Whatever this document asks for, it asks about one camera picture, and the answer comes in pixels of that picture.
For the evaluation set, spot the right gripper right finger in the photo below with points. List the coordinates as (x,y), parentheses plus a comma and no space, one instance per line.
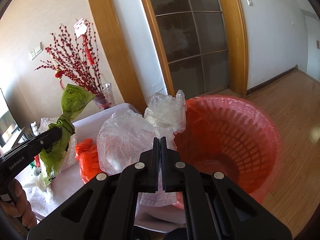
(215,207)

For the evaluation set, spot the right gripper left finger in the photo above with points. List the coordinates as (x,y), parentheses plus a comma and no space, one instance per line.
(105,207)

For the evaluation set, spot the clear plastic bag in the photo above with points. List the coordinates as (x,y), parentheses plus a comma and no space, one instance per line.
(126,134)

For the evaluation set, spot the light green paw-print bag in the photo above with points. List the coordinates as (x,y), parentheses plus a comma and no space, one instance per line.
(74,100)

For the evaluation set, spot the red plastic trash basket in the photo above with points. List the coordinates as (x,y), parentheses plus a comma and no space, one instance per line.
(232,135)

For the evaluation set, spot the person left hand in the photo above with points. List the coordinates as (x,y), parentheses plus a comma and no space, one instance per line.
(22,208)

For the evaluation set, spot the television screen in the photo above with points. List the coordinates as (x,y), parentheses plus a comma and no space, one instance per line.
(8,125)

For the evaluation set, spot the orange plastic bag right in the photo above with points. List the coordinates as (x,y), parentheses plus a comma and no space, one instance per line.
(87,155)

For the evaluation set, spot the clear glass vase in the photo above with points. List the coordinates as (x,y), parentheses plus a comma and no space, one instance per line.
(105,100)

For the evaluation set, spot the red berry branches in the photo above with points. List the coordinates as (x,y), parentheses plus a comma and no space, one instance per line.
(75,56)

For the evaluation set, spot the glass panel door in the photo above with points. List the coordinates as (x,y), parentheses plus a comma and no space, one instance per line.
(195,44)

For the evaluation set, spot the wall switch and socket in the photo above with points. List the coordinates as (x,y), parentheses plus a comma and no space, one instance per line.
(36,50)

